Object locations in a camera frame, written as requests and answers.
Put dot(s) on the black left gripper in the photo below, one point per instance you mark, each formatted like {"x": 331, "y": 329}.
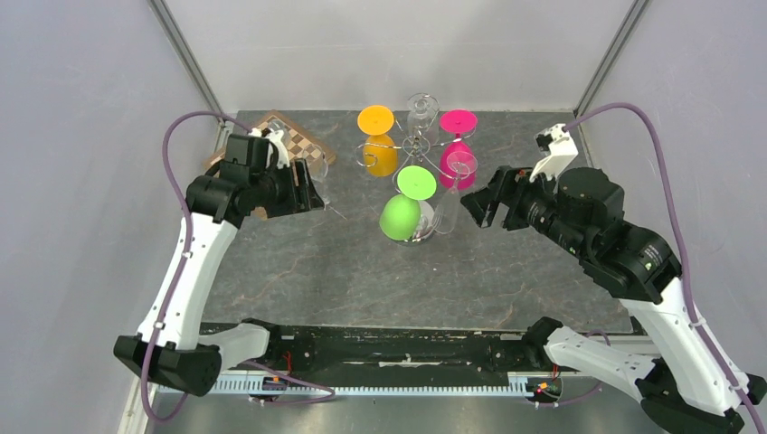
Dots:
{"x": 300, "y": 197}

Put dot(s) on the green plastic wine glass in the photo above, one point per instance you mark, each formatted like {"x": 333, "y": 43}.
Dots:
{"x": 401, "y": 215}

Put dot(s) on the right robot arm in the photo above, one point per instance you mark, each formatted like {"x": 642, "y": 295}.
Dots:
{"x": 683, "y": 389}

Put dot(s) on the pink plastic wine glass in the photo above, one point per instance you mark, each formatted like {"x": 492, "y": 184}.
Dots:
{"x": 459, "y": 123}

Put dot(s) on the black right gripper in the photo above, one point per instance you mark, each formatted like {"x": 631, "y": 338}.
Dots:
{"x": 509, "y": 185}

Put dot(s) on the wooden chessboard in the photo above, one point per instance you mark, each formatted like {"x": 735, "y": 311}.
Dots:
{"x": 299, "y": 144}

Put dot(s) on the clear round wine glass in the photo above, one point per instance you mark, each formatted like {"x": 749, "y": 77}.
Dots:
{"x": 318, "y": 168}

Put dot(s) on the clear tumbler wine glass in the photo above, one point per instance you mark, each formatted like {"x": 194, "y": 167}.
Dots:
{"x": 422, "y": 120}

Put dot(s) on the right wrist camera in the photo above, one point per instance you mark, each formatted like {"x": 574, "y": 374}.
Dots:
{"x": 558, "y": 149}

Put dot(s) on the clear ribbed flute glass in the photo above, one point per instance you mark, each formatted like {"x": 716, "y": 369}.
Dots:
{"x": 449, "y": 200}

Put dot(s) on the chrome wire wine glass rack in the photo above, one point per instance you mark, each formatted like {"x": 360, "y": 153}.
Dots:
{"x": 413, "y": 151}

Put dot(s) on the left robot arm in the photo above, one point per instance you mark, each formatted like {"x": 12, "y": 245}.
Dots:
{"x": 168, "y": 346}

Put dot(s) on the orange plastic wine glass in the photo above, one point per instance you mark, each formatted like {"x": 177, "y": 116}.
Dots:
{"x": 379, "y": 152}

